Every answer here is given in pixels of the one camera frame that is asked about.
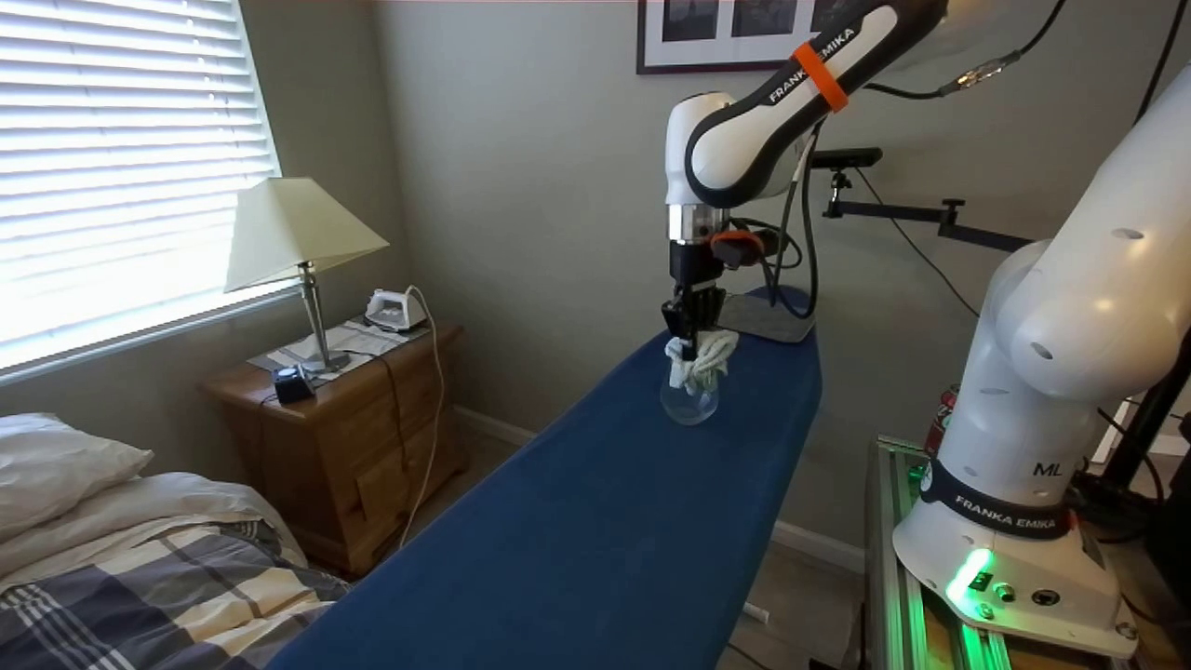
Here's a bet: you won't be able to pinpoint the small black clock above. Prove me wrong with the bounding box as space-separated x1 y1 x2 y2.
271 362 316 404

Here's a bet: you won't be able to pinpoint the white fluffy towel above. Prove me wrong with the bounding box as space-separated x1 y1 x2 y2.
664 324 745 397

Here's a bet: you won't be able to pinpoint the blue ironing board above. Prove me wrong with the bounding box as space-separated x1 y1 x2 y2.
266 324 828 670

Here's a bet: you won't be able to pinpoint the white bed sheet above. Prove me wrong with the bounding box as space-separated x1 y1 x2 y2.
0 469 309 589

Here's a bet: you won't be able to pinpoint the orange strap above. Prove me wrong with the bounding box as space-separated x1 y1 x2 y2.
790 41 857 114

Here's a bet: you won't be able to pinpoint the wooden nightstand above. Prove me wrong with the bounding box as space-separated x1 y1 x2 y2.
202 324 471 579

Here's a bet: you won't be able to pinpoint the clear glass cup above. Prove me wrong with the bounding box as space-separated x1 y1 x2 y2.
659 355 728 428

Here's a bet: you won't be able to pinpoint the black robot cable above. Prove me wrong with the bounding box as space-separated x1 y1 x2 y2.
863 0 1071 105

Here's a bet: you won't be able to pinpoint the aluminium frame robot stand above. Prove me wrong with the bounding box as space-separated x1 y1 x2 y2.
863 430 1191 670

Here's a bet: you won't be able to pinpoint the papers stack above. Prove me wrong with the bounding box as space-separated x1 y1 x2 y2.
255 316 415 375

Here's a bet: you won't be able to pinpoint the cream shade table lamp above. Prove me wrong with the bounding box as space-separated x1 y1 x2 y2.
224 174 391 372

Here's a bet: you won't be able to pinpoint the black framed picture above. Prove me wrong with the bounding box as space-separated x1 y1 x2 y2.
638 0 862 73

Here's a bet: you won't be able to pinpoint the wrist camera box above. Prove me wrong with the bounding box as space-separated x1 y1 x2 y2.
706 222 776 270

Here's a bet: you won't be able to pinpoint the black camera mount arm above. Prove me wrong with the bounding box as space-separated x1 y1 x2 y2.
812 146 1036 253

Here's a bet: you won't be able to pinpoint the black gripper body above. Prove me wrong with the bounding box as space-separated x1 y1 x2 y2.
668 238 729 299

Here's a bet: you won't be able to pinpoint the white window blinds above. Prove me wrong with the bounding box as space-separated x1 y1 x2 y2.
0 0 286 365

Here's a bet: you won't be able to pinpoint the plaid bed blanket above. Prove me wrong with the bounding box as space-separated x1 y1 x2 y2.
0 519 352 670

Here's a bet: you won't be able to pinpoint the white clothes iron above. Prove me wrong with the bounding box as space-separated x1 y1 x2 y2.
363 287 431 340

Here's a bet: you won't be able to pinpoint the white power cable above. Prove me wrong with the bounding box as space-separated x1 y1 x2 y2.
396 287 452 552

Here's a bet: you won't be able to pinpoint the white pillow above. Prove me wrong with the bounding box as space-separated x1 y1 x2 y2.
0 411 156 542

